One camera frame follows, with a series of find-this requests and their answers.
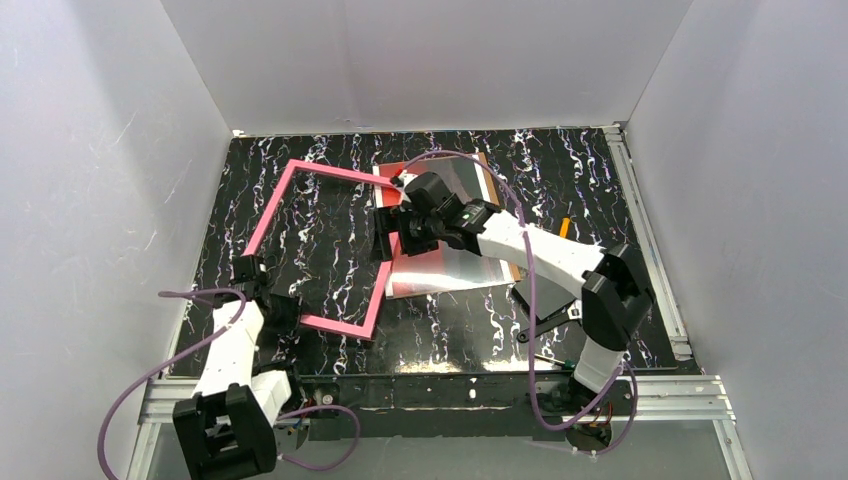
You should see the clear acrylic glazing sheet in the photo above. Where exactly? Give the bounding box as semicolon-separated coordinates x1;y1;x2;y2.
390;153;515;296

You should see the red sunset photo print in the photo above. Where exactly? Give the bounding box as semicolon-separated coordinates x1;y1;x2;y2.
372;162;525;301

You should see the pink picture frame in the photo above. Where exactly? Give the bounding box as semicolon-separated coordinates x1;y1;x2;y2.
239;158;405;342

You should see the brown fibreboard backing panel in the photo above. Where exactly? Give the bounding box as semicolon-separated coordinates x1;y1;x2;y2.
473;152;522;282

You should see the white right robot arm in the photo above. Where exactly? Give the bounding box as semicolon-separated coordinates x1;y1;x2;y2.
372;172;656;393

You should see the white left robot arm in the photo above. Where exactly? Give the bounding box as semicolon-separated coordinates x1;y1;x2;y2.
172;255;301;479

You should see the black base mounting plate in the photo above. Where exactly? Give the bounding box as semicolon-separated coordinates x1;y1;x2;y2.
241;370;637;444

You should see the black Mercury box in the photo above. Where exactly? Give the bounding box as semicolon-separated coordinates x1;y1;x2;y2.
511;275;577;320

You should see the green handled screwdriver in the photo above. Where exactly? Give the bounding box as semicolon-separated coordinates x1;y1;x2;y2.
533;354;576;370

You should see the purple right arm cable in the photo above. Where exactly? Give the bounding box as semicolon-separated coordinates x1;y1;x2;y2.
400;150;641;457

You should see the aluminium rail frame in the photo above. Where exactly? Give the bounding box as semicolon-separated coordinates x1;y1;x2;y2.
130;126;751;479

